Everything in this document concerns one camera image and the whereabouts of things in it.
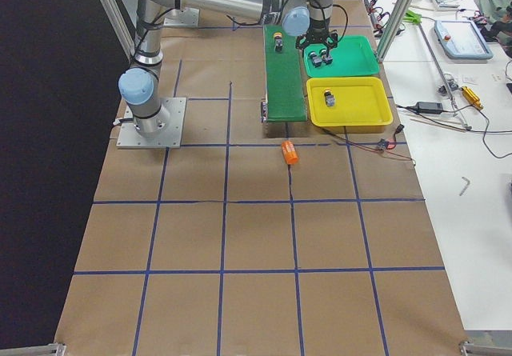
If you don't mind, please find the gold resistor block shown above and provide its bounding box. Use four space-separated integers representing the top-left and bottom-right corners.
460 86 483 110

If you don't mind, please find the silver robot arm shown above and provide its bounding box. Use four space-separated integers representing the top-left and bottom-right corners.
118 0 338 146

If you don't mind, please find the yellow push button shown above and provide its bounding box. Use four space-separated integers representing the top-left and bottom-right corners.
273 32 283 53
323 89 336 107

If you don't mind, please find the yellow push button front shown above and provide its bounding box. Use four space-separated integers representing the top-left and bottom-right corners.
273 32 283 53

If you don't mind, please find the green plastic tray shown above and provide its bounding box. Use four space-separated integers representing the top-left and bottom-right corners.
303 35 379 78

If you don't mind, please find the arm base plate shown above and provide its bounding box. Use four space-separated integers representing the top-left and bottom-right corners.
163 8 200 28
116 97 187 149

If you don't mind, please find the yellow plastic tray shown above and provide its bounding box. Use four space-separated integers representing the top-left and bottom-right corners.
306 76 394 134

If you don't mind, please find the black power adapter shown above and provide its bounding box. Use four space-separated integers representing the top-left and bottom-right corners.
415 102 445 114

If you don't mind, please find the green conveyor belt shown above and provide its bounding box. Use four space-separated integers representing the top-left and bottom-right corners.
261 25 307 122

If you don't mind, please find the silver allen key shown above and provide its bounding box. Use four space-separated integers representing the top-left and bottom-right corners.
458 176 471 197

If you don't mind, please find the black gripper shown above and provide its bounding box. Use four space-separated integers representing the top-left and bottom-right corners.
295 29 339 55

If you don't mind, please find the blue teach pendant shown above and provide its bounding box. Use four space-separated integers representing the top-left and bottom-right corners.
434 20 494 61

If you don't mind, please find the green handled reach grabber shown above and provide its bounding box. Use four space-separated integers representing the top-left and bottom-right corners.
403 10 472 131

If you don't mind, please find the aluminium frame post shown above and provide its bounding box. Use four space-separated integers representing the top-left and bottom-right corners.
376 0 412 62

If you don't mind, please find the small circuit board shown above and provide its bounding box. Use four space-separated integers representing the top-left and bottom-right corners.
376 138 390 151

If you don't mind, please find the red and black wire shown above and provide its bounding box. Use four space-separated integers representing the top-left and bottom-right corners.
319 123 417 169

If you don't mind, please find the orange cylinder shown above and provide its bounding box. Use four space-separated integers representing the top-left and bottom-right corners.
281 140 299 165

